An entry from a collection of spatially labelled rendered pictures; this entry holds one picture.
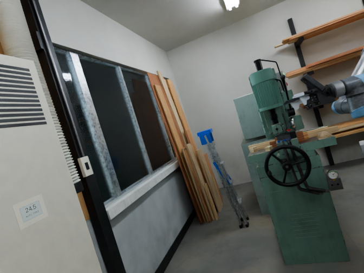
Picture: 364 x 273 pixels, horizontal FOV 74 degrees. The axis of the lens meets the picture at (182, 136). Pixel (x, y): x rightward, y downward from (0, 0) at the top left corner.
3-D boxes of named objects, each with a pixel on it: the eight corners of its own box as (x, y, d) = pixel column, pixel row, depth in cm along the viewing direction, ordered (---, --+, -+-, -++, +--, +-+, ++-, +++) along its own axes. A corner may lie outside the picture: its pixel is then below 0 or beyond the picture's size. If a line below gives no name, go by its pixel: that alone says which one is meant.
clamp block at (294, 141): (279, 155, 169) (275, 143, 169) (279, 151, 182) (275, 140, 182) (301, 150, 164) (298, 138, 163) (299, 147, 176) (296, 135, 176)
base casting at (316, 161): (259, 179, 186) (255, 167, 186) (262, 161, 239) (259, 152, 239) (323, 166, 169) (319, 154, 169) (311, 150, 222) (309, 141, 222)
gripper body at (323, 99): (311, 107, 111) (338, 99, 109) (305, 90, 111) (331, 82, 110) (305, 110, 118) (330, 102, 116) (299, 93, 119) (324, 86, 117)
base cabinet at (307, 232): (284, 265, 188) (258, 179, 186) (282, 228, 241) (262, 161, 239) (351, 261, 171) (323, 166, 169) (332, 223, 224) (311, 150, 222)
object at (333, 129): (262, 149, 197) (261, 144, 197) (262, 148, 199) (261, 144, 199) (339, 130, 176) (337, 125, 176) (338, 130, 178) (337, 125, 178)
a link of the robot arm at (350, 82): (373, 89, 107) (368, 70, 107) (348, 96, 109) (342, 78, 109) (362, 91, 115) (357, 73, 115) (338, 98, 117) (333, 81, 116)
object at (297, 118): (292, 131, 202) (288, 117, 201) (292, 130, 208) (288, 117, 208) (305, 128, 198) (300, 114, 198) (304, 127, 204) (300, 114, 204)
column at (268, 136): (271, 155, 213) (247, 77, 211) (271, 150, 234) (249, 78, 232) (298, 148, 205) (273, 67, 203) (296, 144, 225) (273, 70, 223)
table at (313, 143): (248, 167, 178) (246, 158, 178) (252, 157, 206) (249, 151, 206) (341, 147, 155) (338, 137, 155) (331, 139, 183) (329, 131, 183)
